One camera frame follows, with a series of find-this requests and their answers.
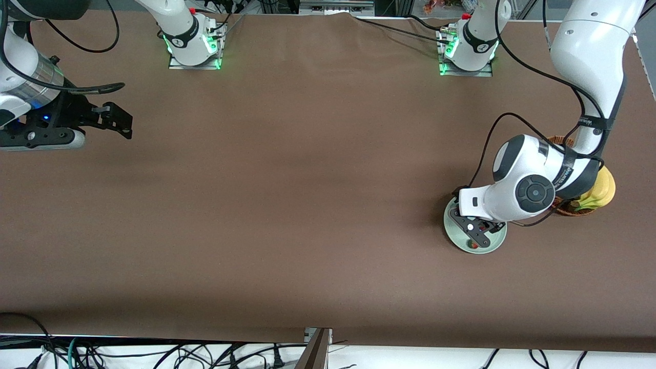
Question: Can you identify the light green plate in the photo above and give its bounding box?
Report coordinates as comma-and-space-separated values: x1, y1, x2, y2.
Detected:
443, 197, 508, 254

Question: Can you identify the brown wicker basket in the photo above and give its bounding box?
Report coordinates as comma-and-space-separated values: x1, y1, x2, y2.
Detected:
547, 135, 598, 217

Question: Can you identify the yellow banana bunch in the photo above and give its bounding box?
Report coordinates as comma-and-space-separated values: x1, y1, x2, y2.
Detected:
570, 165, 616, 212

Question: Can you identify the brown table cloth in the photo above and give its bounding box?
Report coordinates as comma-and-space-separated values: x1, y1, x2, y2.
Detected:
0, 9, 656, 353

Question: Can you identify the orange patterned object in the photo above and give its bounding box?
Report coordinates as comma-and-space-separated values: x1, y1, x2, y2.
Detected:
423, 0, 480, 14

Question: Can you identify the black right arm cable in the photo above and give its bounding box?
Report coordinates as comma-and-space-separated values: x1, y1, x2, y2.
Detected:
0, 0, 125, 95

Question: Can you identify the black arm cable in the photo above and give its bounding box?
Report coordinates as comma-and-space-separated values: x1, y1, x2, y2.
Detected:
469, 0, 605, 227
0, 0, 125, 95

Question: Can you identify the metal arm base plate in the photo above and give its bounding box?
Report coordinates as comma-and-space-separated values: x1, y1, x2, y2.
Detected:
168, 23, 222, 70
438, 28, 494, 77

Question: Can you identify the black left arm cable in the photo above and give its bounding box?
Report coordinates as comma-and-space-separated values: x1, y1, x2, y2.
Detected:
469, 0, 605, 227

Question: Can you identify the black looped floor cable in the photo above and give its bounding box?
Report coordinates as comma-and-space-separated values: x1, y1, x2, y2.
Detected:
0, 312, 58, 369

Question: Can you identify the black cable lying on cloth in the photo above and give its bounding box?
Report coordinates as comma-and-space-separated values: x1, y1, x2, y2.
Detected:
350, 13, 453, 46

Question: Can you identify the teal cable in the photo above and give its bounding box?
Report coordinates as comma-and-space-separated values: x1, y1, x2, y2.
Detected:
67, 337, 83, 369

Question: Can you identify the black cable tangle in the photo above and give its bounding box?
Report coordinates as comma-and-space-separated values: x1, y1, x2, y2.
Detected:
77, 342, 288, 369

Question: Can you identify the aluminium rail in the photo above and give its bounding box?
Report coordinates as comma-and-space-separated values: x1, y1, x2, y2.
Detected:
299, 0, 376, 16

